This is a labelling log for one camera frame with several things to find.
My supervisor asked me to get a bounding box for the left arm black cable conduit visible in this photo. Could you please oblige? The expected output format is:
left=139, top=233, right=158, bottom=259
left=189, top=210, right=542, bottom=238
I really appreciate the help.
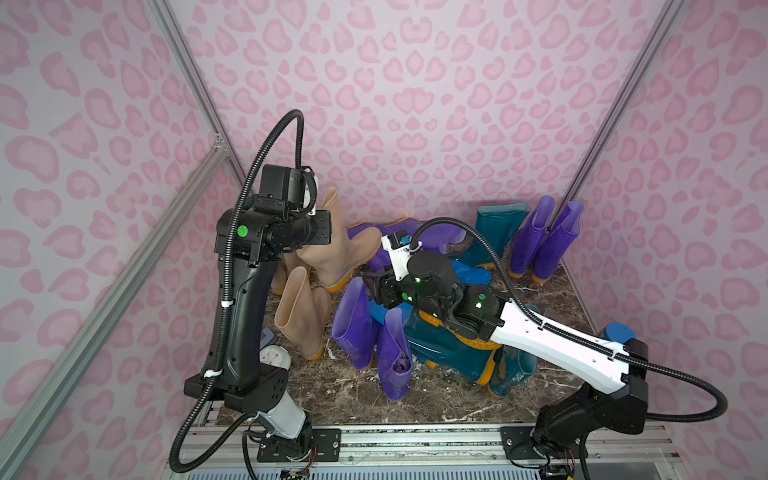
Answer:
left=168, top=109, right=306, bottom=474

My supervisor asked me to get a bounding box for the beige rain boot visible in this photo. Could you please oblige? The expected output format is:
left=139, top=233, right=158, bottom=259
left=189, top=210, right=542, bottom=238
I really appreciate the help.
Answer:
left=297, top=188, right=381, bottom=293
left=274, top=266, right=332, bottom=360
left=271, top=252, right=312, bottom=295

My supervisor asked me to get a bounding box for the large purple boot lying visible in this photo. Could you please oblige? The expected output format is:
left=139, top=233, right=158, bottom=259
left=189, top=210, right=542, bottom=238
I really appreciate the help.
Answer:
left=386, top=218, right=466, bottom=254
left=347, top=222, right=394, bottom=272

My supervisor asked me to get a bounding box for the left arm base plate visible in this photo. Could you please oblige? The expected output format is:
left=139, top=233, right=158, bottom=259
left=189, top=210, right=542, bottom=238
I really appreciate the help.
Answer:
left=257, top=427, right=342, bottom=463

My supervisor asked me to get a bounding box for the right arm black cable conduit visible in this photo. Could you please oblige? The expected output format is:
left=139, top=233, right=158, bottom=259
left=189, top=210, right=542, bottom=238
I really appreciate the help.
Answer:
left=409, top=217, right=729, bottom=423

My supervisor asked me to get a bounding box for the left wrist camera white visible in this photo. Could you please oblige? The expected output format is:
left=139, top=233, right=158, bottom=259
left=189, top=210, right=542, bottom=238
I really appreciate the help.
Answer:
left=299, top=167, right=318, bottom=215

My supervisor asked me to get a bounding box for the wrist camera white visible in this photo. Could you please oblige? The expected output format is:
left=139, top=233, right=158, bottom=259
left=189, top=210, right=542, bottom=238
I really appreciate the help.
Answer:
left=299, top=167, right=318, bottom=215
left=381, top=230, right=422, bottom=281

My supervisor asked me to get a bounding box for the purple rain boot front right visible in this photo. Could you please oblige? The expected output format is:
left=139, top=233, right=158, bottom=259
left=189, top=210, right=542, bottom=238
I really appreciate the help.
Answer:
left=377, top=308, right=413, bottom=402

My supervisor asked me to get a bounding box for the right aluminium frame post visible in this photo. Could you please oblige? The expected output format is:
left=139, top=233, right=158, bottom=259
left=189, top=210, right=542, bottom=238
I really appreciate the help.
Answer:
left=555, top=0, right=688, bottom=219

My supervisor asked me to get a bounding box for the large purple boot lying back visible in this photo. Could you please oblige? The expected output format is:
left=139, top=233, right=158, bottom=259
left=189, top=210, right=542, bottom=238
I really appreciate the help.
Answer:
left=386, top=218, right=466, bottom=254

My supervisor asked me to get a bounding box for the left back aluminium post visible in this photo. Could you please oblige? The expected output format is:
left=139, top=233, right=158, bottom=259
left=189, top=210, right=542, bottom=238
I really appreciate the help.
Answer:
left=145, top=0, right=246, bottom=184

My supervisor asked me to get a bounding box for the aluminium front rail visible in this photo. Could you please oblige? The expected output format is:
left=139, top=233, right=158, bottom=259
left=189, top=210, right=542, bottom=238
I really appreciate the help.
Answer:
left=161, top=419, right=691, bottom=480

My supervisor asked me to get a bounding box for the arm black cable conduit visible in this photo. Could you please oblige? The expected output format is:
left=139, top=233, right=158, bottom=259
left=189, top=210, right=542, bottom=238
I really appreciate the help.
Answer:
left=168, top=109, right=306, bottom=474
left=409, top=217, right=729, bottom=423

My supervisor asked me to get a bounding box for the large teal boot yellow sole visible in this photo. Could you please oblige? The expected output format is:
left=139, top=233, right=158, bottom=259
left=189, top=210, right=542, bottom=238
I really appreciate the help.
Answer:
left=399, top=303, right=495, bottom=385

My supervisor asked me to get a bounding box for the blue rain boot yellow sole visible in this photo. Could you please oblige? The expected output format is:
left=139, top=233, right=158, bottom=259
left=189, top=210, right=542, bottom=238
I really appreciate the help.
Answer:
left=451, top=260, right=493, bottom=286

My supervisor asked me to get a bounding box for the blue cap water bottle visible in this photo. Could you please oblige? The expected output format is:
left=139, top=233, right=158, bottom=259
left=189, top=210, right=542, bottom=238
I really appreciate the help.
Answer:
left=599, top=322, right=637, bottom=344

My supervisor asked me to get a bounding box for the large purple boot lying front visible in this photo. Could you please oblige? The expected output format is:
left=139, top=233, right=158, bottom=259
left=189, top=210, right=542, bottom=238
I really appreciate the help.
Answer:
left=347, top=222, right=394, bottom=272

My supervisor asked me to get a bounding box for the purple rain boot small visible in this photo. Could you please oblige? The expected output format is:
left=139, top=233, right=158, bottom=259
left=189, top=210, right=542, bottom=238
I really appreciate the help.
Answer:
left=508, top=195, right=555, bottom=278
left=532, top=201, right=584, bottom=284

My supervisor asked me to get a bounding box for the teal rain boot front right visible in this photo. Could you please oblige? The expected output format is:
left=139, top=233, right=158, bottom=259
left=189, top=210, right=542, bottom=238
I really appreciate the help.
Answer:
left=488, top=346, right=538, bottom=398

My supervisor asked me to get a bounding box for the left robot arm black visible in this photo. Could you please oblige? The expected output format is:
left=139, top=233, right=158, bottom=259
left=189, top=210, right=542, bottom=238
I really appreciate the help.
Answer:
left=184, top=197, right=332, bottom=440

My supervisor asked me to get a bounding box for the small white alarm clock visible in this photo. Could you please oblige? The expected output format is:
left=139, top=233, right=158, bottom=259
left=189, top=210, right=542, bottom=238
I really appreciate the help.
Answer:
left=260, top=344, right=292, bottom=370

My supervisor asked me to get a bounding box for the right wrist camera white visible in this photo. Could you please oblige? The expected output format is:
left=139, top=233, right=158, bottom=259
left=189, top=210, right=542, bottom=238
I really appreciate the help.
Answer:
left=381, top=230, right=422, bottom=281

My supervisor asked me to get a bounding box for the left aluminium frame strut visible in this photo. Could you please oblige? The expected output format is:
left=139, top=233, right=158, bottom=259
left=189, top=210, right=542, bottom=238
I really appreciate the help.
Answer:
left=1, top=144, right=232, bottom=479

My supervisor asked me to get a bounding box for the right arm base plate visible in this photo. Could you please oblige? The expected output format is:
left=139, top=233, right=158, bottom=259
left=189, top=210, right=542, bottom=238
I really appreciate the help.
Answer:
left=499, top=426, right=591, bottom=463

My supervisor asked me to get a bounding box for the teal rain boot upright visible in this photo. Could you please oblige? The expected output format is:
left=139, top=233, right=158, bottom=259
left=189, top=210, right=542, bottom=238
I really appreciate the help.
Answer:
left=457, top=203, right=530, bottom=268

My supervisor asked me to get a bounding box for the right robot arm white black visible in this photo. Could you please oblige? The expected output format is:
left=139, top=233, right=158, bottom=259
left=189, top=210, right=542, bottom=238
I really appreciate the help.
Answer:
left=363, top=250, right=648, bottom=458

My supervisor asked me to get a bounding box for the purple rain boot front left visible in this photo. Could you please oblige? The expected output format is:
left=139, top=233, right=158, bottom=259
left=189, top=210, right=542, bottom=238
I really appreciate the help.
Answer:
left=331, top=277, right=378, bottom=370

